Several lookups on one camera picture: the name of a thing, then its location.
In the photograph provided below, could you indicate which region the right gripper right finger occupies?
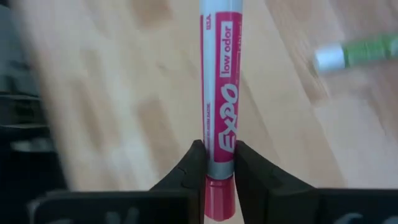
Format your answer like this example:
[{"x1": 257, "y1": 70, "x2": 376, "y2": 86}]
[{"x1": 234, "y1": 140, "x2": 320, "y2": 224}]

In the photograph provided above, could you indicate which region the green Expo marker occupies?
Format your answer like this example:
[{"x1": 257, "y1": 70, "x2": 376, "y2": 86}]
[{"x1": 312, "y1": 32, "x2": 398, "y2": 73}]

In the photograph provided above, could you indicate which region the magenta Expo marker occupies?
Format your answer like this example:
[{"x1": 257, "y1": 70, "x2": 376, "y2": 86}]
[{"x1": 198, "y1": 0, "x2": 244, "y2": 223}]

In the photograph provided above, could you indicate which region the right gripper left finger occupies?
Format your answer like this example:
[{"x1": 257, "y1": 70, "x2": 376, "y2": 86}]
[{"x1": 150, "y1": 139, "x2": 208, "y2": 224}]

